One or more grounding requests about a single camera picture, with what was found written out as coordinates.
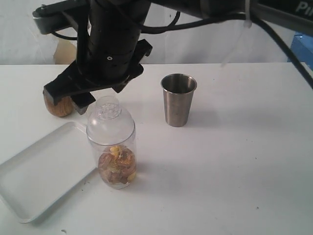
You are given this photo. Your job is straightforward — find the stainless steel cup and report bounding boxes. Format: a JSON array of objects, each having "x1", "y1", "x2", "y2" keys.
[{"x1": 160, "y1": 73, "x2": 197, "y2": 127}]

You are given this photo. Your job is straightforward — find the gold foil coin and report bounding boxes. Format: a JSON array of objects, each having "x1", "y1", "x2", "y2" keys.
[{"x1": 98, "y1": 145, "x2": 136, "y2": 189}]

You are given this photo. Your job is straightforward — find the brown wooden cup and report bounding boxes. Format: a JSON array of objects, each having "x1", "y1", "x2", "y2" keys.
[{"x1": 43, "y1": 92, "x2": 74, "y2": 117}]

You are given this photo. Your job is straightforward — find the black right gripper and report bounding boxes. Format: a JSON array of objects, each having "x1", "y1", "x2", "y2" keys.
[{"x1": 43, "y1": 0, "x2": 152, "y2": 115}]

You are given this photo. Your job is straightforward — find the clear plastic shaker body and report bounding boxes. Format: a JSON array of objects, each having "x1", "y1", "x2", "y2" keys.
[{"x1": 88, "y1": 130, "x2": 137, "y2": 189}]

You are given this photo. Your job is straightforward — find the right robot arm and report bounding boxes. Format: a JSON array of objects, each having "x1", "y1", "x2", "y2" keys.
[{"x1": 33, "y1": 0, "x2": 313, "y2": 114}]

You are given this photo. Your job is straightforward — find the white rectangular tray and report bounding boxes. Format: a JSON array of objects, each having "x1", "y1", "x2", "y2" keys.
[{"x1": 0, "y1": 122, "x2": 96, "y2": 223}]

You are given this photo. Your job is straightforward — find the white zip tie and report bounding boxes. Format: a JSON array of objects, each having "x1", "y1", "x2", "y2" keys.
[{"x1": 221, "y1": 0, "x2": 252, "y2": 67}]

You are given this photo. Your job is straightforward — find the clear plastic shaker lid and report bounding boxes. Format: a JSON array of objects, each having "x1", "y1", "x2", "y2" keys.
[{"x1": 86, "y1": 96, "x2": 135, "y2": 146}]

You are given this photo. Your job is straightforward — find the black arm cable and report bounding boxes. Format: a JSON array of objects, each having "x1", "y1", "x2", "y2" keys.
[{"x1": 51, "y1": 9, "x2": 313, "y2": 89}]

